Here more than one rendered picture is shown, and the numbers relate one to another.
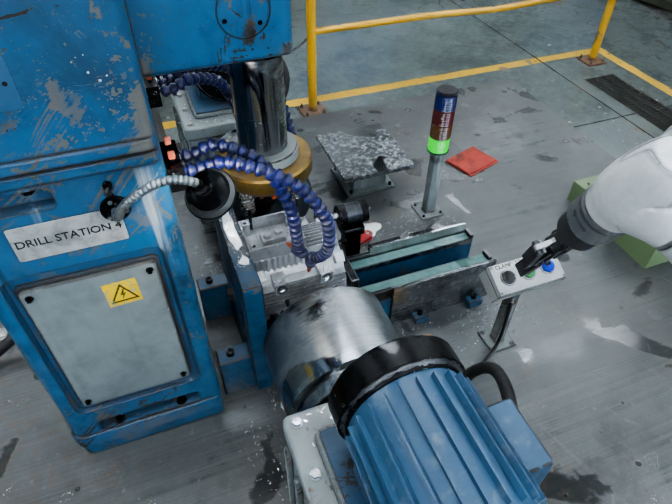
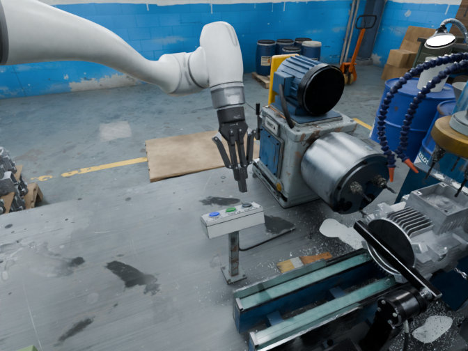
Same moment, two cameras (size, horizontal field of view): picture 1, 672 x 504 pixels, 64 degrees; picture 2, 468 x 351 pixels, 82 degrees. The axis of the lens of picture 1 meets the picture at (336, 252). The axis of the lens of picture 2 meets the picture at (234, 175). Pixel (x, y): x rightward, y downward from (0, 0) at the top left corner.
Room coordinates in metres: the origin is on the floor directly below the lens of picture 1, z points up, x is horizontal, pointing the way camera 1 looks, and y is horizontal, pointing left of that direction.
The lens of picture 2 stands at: (1.39, -0.41, 1.59)
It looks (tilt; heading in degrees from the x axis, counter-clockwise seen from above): 35 degrees down; 180
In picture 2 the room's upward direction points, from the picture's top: straight up
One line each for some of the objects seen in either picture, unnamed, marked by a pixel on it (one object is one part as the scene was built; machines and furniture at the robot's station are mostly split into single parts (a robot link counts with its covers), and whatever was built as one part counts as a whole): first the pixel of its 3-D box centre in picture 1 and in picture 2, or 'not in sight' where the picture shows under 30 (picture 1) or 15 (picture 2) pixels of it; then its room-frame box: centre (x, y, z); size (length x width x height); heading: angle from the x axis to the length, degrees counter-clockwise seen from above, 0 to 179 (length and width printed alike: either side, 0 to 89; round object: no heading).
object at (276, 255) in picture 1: (272, 241); (439, 207); (0.85, 0.14, 1.11); 0.12 x 0.11 x 0.07; 112
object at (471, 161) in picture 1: (472, 160); not in sight; (1.62, -0.48, 0.80); 0.15 x 0.12 x 0.01; 130
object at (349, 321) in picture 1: (350, 388); (334, 165); (0.54, -0.03, 1.04); 0.37 x 0.25 x 0.25; 22
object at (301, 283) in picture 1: (292, 267); (414, 236); (0.87, 0.10, 1.02); 0.20 x 0.19 x 0.19; 112
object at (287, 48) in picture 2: not in sight; (287, 62); (-4.28, 0.65, 0.37); 1.20 x 0.80 x 0.74; 107
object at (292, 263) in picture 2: not in sight; (305, 262); (0.80, -0.16, 0.80); 0.21 x 0.05 x 0.01; 108
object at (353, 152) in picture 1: (363, 164); not in sight; (1.51, -0.09, 0.86); 0.27 x 0.24 x 0.12; 22
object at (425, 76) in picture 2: not in sight; (432, 74); (-0.97, 1.28, 0.99); 0.24 x 0.22 x 0.24; 22
